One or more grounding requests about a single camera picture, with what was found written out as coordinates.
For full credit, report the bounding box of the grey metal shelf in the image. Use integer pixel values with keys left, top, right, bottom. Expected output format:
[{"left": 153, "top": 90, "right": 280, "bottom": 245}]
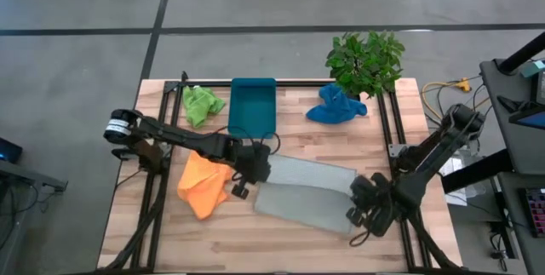
[{"left": 0, "top": 159, "right": 69, "bottom": 275}]

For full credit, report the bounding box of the black desk beam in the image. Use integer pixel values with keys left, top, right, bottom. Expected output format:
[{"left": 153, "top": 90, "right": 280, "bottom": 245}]
[{"left": 440, "top": 149, "right": 514, "bottom": 194}]

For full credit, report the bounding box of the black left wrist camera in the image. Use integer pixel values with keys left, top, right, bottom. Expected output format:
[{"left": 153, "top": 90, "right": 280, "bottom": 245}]
[{"left": 231, "top": 182, "right": 251, "bottom": 201}]

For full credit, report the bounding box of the dark grey desk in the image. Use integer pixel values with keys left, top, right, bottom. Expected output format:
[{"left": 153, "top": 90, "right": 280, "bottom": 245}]
[
  {"left": 479, "top": 57, "right": 545, "bottom": 176},
  {"left": 497, "top": 171, "right": 545, "bottom": 275}
]

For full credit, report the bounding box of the blue microfiber towel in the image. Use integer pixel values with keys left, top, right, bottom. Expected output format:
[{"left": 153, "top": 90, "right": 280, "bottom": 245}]
[{"left": 305, "top": 82, "right": 369, "bottom": 125}]

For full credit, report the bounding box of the teal plastic bin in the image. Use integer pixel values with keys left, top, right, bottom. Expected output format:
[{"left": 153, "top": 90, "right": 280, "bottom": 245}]
[{"left": 227, "top": 77, "right": 278, "bottom": 140}]

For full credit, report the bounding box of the yellow cable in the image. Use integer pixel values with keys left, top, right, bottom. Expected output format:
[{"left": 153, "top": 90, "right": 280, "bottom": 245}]
[{"left": 421, "top": 77, "right": 491, "bottom": 117}]

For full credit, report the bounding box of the orange microfiber towel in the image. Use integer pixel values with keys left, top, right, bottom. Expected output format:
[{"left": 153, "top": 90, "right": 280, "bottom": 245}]
[{"left": 176, "top": 150, "right": 234, "bottom": 221}]

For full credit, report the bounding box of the grey microfiber towel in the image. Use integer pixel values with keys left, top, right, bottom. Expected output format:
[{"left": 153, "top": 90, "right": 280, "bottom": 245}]
[{"left": 253, "top": 152, "right": 359, "bottom": 235}]

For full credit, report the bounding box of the blue lit black device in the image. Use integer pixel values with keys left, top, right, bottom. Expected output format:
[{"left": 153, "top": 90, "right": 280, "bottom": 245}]
[{"left": 0, "top": 136, "right": 24, "bottom": 165}]

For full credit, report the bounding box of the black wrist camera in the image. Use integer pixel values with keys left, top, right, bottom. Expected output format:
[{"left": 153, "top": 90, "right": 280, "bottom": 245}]
[
  {"left": 231, "top": 182, "right": 251, "bottom": 201},
  {"left": 345, "top": 206, "right": 368, "bottom": 229}
]

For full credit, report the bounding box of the small black desk item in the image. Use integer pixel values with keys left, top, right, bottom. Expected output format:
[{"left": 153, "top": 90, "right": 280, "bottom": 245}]
[{"left": 496, "top": 95, "right": 519, "bottom": 113}]

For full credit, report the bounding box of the black left camera cable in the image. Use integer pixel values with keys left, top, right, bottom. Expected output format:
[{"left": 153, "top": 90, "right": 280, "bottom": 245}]
[{"left": 215, "top": 124, "right": 282, "bottom": 157}]

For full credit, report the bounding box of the white paper sheet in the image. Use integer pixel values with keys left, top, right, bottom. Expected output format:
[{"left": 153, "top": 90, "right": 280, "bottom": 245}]
[{"left": 436, "top": 155, "right": 486, "bottom": 206}]

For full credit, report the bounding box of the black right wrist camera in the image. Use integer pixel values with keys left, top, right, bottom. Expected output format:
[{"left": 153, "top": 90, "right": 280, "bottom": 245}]
[{"left": 345, "top": 206, "right": 368, "bottom": 229}]

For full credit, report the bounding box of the black camera cable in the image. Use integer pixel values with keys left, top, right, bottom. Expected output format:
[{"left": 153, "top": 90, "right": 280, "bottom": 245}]
[
  {"left": 215, "top": 124, "right": 282, "bottom": 157},
  {"left": 348, "top": 227, "right": 372, "bottom": 247}
]

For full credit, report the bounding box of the black right camera cable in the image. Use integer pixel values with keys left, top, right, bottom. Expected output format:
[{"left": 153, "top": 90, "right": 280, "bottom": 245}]
[{"left": 348, "top": 227, "right": 372, "bottom": 247}]

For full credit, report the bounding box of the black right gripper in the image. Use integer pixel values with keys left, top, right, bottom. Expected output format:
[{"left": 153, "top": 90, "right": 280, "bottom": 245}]
[{"left": 347, "top": 174, "right": 404, "bottom": 238}]

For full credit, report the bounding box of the yellow plug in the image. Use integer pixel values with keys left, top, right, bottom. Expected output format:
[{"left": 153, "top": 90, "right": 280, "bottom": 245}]
[{"left": 453, "top": 77, "right": 473, "bottom": 94}]

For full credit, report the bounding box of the backlit black keyboard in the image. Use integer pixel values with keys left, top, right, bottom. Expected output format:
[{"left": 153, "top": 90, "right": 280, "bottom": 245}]
[{"left": 518, "top": 186, "right": 545, "bottom": 238}]

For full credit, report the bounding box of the green microfiber towel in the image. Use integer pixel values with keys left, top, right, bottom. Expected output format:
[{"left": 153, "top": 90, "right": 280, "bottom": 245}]
[{"left": 181, "top": 85, "right": 227, "bottom": 129}]

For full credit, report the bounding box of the green leafy potted tree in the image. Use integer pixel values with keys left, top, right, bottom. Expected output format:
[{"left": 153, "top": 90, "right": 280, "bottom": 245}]
[{"left": 324, "top": 30, "right": 406, "bottom": 100}]

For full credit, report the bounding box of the black aluminium table frame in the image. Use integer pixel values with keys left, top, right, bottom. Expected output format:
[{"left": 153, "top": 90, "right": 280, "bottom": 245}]
[{"left": 100, "top": 70, "right": 459, "bottom": 274}]

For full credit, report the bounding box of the black power adapter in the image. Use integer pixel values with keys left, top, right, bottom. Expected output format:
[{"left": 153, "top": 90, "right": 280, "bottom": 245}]
[{"left": 488, "top": 247, "right": 508, "bottom": 262}]

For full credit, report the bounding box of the grey metal mounting plate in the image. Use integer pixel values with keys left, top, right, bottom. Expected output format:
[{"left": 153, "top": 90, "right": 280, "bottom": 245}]
[{"left": 387, "top": 142, "right": 410, "bottom": 159}]

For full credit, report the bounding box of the small teal box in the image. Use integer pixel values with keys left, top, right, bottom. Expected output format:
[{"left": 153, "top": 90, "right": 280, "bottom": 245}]
[{"left": 519, "top": 59, "right": 545, "bottom": 79}]

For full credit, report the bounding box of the tablet with blue screen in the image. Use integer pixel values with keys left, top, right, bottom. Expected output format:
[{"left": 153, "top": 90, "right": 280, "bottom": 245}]
[{"left": 508, "top": 103, "right": 545, "bottom": 131}]

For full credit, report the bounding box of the black slanted pole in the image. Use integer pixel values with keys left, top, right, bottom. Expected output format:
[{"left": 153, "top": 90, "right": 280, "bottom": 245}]
[{"left": 497, "top": 31, "right": 545, "bottom": 75}]

